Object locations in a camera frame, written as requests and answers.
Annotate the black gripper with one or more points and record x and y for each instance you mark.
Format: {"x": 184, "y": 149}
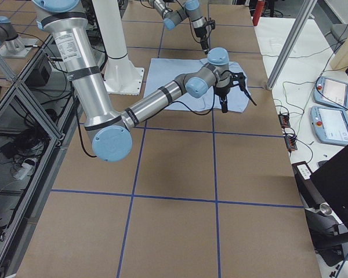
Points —
{"x": 221, "y": 92}
{"x": 200, "y": 35}

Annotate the light blue polo shirt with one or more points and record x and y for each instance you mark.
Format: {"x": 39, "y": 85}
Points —
{"x": 163, "y": 71}

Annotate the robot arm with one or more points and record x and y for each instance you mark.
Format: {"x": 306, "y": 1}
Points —
{"x": 108, "y": 129}
{"x": 191, "y": 10}

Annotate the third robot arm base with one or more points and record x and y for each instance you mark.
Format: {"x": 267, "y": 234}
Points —
{"x": 12, "y": 45}

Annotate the red cylinder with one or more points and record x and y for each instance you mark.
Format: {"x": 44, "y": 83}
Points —
{"x": 258, "y": 12}

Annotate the far blue teach pendant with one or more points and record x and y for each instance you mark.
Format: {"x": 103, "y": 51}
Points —
{"x": 331, "y": 92}

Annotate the blue teach pendant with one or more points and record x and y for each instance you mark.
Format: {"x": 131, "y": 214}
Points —
{"x": 330, "y": 125}
{"x": 331, "y": 92}

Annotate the near blue teach pendant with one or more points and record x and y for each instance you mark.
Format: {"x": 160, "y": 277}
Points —
{"x": 330, "y": 125}

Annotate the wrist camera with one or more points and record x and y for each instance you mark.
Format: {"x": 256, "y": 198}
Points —
{"x": 239, "y": 80}
{"x": 210, "y": 23}

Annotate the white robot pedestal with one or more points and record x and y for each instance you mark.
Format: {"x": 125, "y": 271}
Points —
{"x": 120, "y": 76}

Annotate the aluminium frame post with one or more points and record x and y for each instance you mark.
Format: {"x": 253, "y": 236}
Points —
{"x": 297, "y": 27}

